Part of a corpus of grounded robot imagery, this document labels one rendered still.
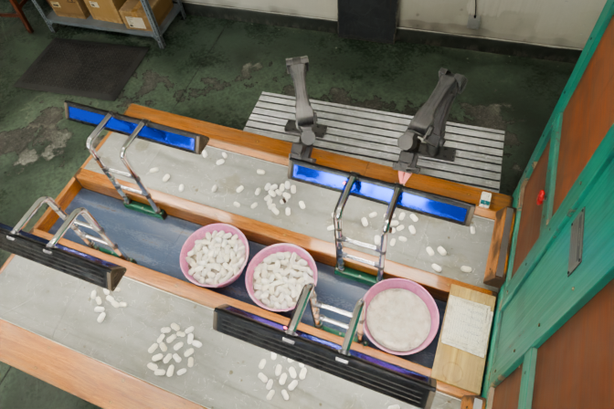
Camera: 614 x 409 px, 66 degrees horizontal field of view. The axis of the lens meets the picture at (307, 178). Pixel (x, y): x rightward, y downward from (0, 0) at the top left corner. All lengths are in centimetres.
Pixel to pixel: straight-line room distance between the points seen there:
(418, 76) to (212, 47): 162
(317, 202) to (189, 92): 192
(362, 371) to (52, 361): 110
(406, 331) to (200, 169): 110
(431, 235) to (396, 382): 74
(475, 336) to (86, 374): 130
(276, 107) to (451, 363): 143
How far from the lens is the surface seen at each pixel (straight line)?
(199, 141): 176
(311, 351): 133
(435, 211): 155
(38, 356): 198
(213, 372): 174
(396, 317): 174
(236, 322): 138
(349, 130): 228
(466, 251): 188
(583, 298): 97
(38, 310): 209
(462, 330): 171
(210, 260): 188
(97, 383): 184
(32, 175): 362
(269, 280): 180
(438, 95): 185
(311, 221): 190
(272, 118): 236
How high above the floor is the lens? 237
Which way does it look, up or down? 54 degrees down
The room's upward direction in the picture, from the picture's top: 8 degrees counter-clockwise
